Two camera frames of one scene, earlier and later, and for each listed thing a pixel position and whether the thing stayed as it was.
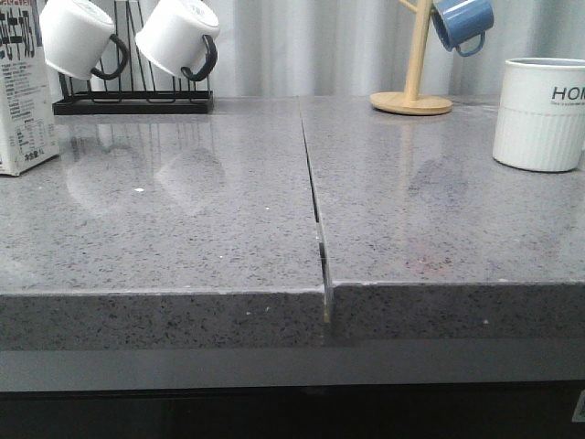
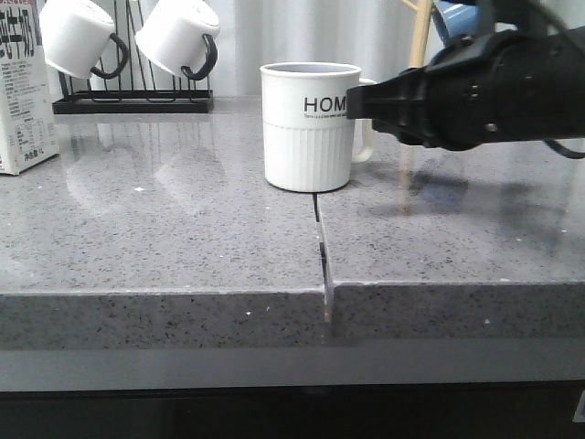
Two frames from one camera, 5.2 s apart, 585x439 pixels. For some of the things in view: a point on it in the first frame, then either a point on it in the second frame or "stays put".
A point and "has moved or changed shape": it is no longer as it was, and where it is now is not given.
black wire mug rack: x=136 y=99 stays put
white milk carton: x=28 y=132 stays put
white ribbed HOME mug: x=540 y=115 has moved or changed shape
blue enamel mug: x=464 y=19 stays put
